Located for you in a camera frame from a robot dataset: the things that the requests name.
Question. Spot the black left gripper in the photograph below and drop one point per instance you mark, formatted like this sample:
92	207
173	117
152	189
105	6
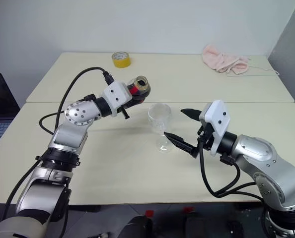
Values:
125	110

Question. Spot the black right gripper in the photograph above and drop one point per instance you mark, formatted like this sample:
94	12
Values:
207	136

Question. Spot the clear bottle with red label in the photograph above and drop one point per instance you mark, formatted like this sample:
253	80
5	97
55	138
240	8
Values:
140	86

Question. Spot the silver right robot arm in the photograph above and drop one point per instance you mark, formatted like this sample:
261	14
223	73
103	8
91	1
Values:
264	163

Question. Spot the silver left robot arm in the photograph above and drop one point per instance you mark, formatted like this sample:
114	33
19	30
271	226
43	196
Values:
70	129

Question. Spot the clear wine glass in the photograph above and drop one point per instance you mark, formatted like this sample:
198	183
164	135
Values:
160	117

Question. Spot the dark bottle with red cap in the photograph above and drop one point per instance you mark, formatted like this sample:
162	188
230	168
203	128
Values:
149	221

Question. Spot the yellow tape roll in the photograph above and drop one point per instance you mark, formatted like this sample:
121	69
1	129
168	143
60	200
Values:
121	60

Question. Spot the pink towel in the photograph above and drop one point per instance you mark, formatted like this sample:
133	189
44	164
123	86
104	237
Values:
222	60

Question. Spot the dark rounded shape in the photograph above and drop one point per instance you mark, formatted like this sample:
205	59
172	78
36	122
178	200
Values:
133	228

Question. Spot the dark open laptop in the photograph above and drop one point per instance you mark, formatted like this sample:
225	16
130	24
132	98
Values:
1	104

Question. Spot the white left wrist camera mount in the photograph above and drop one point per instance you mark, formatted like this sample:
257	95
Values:
116	95

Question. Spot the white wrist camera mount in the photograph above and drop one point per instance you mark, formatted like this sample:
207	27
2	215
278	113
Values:
116	95
218	119

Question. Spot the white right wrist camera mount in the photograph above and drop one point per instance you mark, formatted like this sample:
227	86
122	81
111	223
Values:
218	119

